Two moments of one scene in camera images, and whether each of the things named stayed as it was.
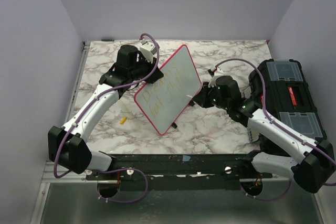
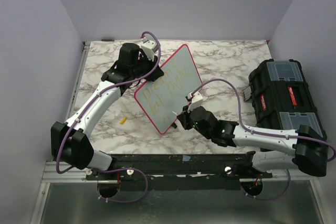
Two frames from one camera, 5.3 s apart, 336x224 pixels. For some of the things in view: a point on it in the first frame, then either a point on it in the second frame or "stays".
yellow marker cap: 123,121 stays
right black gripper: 201,98 -> 184,117
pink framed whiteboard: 164,102 stays
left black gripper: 157,75 stays
